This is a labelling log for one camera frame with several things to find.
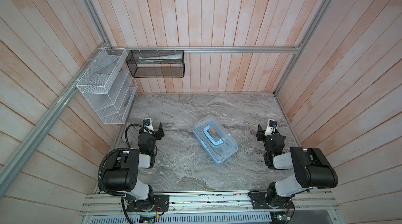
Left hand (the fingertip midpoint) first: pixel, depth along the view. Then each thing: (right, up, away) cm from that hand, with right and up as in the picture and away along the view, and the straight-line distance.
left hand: (155, 125), depth 91 cm
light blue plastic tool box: (+35, -6, -9) cm, 37 cm away
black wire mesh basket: (-2, +41, +13) cm, 43 cm away
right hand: (+66, +1, 0) cm, 66 cm away
